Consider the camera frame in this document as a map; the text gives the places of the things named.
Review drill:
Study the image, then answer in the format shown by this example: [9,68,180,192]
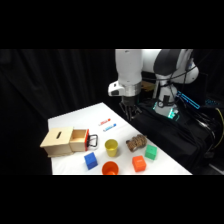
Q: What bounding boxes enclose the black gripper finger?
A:
[119,104,130,118]
[131,105,142,120]

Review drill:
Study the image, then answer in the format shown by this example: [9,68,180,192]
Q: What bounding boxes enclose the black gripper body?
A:
[119,94,142,110]

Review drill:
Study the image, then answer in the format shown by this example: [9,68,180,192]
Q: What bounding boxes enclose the striped tiger plush toy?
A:
[125,133,148,153]

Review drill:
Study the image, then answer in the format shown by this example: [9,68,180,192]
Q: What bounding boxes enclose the blue marker pen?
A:
[102,123,118,132]

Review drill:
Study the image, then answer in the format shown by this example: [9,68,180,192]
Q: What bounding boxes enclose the red marker pen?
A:
[97,118,112,127]

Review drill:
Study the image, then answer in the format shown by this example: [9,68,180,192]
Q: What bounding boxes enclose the yellow plastic cup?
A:
[104,138,119,158]

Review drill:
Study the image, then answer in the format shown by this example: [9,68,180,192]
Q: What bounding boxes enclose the green cube block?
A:
[144,144,158,161]

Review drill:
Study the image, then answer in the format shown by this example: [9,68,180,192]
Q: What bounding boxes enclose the black cloth-covered robot stand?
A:
[123,99,218,175]

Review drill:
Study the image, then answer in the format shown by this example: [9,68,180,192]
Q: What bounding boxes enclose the orange cube block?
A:
[131,155,147,173]

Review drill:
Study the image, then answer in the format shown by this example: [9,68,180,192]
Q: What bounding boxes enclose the wooden drawer with red front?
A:
[68,128,91,153]

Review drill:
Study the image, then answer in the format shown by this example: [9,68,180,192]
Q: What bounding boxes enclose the blue-lit control box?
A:
[175,90,201,111]

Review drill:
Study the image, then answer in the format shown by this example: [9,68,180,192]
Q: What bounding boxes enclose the orange plastic cup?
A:
[101,160,120,176]

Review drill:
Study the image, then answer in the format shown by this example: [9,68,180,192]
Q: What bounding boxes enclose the blue cube block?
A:
[83,151,99,171]

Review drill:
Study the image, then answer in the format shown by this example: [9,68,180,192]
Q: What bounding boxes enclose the wooden box with slot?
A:
[39,126,75,158]

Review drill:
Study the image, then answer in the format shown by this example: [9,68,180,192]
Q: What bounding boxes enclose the black curtain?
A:
[0,49,224,176]

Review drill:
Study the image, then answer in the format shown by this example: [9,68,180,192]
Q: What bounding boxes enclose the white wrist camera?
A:
[107,80,126,98]

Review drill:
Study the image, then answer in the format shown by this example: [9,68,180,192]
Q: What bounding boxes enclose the black metal drawer handle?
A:
[87,133,99,151]

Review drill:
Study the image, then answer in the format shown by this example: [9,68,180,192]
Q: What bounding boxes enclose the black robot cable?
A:
[141,49,198,101]

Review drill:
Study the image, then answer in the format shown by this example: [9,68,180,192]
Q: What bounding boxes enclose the yellow cable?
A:
[211,106,224,152]

